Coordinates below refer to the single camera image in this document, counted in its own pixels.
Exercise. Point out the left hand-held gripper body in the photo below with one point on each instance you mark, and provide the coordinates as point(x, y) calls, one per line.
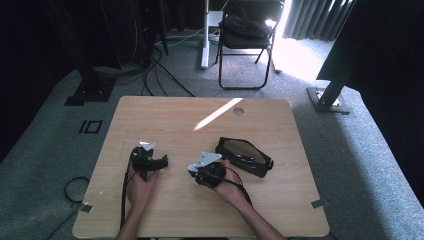
point(142, 162)

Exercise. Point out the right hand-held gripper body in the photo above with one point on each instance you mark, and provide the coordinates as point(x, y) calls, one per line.
point(215, 173)

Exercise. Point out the black pencil case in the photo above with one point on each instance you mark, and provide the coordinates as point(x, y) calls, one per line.
point(258, 168)

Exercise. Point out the person's right hand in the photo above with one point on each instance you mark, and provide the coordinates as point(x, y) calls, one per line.
point(230, 191)

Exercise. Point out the person's left hand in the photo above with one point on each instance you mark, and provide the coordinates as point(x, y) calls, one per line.
point(140, 190)

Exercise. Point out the round grey table grommet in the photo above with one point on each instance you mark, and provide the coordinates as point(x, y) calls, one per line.
point(238, 111)

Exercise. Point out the black metal stand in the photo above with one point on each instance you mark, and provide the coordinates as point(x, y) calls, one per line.
point(90, 90)
point(333, 90)

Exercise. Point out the white desk leg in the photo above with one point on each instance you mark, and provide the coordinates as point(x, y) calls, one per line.
point(205, 50)

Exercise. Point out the dark equipment tower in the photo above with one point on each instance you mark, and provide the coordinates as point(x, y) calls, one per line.
point(146, 30)

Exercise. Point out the black folding chair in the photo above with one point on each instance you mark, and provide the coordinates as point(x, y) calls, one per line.
point(245, 43)

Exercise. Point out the black bag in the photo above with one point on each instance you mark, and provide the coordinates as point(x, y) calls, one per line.
point(246, 26)

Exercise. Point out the black curtain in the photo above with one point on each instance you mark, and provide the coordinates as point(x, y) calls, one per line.
point(23, 66)
point(393, 50)

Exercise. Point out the grey curtain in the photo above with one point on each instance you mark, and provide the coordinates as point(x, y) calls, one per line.
point(310, 20)

